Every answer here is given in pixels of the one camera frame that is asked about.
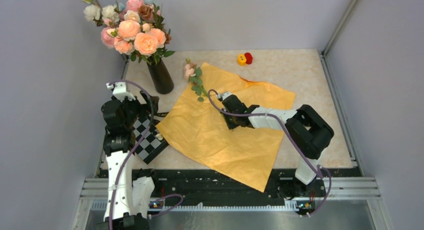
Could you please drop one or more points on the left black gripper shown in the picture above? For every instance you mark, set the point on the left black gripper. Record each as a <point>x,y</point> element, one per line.
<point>147,108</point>

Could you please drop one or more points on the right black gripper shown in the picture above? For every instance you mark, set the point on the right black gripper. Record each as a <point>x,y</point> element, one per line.
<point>230,125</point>

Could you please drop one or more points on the orange paper bouquet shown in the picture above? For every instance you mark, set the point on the orange paper bouquet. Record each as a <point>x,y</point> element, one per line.
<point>192,73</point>

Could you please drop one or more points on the orange yellow wrapping paper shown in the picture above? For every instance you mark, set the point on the orange yellow wrapping paper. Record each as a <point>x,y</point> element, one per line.
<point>198,130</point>

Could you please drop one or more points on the black ribbon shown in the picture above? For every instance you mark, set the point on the black ribbon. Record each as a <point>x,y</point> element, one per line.
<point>161,114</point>

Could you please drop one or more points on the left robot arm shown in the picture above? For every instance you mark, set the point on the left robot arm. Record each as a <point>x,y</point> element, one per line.
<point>119,146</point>

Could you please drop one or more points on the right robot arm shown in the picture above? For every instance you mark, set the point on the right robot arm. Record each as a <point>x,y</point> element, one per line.
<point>309,133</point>

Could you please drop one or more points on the black tapered vase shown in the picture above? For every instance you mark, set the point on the black tapered vase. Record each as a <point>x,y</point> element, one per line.
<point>161,78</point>

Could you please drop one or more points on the small cream chess piece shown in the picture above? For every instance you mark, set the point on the small cream chess piece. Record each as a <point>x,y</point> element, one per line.
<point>159,136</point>

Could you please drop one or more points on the yellow toy flower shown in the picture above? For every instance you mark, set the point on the yellow toy flower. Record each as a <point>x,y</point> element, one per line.
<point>241,60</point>

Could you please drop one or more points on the pink and white flower bunch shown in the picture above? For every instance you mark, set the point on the pink and white flower bunch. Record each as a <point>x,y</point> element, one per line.
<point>135,29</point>

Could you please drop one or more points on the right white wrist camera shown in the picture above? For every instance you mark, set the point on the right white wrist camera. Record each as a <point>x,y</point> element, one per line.
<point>222,96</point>

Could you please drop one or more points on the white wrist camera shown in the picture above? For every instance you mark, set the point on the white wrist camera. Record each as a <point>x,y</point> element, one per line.
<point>120,91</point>
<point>222,96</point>

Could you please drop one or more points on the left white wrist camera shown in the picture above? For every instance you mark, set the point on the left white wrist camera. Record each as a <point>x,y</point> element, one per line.
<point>120,91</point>

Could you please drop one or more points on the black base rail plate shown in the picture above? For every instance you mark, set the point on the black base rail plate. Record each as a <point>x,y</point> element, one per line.
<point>213,189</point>

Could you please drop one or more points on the aluminium frame rail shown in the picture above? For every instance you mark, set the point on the aluminium frame rail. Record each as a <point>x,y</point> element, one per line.
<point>351,188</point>

